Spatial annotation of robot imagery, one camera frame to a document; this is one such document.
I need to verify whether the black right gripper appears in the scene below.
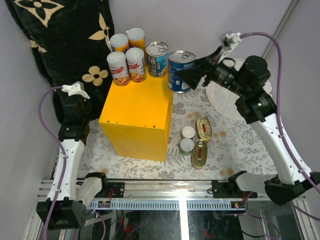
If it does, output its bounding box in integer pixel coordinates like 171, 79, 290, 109
176, 45, 249, 97

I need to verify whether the dark round tin can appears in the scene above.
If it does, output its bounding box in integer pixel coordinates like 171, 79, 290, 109
168, 50, 196, 94

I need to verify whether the blue round tin can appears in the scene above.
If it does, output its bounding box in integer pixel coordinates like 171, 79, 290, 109
146, 41, 169, 78

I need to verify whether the red white lidded can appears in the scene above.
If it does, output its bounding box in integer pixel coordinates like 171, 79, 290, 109
106, 51, 131, 87

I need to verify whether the orange lidded front can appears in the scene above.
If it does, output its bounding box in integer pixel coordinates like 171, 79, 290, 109
126, 27, 147, 65

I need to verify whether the black floral plush pillow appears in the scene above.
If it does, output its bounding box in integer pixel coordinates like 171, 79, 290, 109
6, 0, 115, 120

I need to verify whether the orange blue lidded can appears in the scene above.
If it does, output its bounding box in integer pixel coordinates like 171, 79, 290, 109
109, 33, 130, 53

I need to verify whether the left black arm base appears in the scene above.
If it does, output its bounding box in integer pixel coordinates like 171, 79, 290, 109
100, 181, 125, 200

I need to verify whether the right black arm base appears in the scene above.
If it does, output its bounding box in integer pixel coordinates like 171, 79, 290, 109
207, 173, 249, 200

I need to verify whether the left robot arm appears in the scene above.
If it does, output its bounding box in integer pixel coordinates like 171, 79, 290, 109
36, 94, 110, 230

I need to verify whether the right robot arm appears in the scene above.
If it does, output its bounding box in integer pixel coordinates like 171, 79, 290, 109
177, 47, 320, 206

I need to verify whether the white crumpled cloth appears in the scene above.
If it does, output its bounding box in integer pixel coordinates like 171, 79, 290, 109
205, 58, 272, 121

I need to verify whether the upper gold oval tin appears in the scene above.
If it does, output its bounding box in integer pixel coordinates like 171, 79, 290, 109
196, 115, 213, 143

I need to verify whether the gold oval tin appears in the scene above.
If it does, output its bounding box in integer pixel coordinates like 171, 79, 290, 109
196, 115, 213, 143
191, 139, 208, 170

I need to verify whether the yellow wooden shelf box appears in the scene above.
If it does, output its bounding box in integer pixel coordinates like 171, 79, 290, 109
99, 74, 173, 162

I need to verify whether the brown can white lid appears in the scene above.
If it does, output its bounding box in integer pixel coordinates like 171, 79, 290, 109
181, 126, 196, 140

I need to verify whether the floral patterned table mat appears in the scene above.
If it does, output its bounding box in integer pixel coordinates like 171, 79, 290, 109
76, 87, 276, 180

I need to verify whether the grey lidded small can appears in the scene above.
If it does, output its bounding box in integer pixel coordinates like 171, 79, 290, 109
179, 138, 195, 156

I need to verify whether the lower gold oval tin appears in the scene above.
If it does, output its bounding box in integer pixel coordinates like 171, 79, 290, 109
191, 139, 208, 170

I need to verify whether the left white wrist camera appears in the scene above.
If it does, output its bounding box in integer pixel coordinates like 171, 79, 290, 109
61, 81, 90, 100

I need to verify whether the aluminium frame rail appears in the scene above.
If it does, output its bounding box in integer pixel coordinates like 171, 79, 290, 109
37, 178, 306, 211

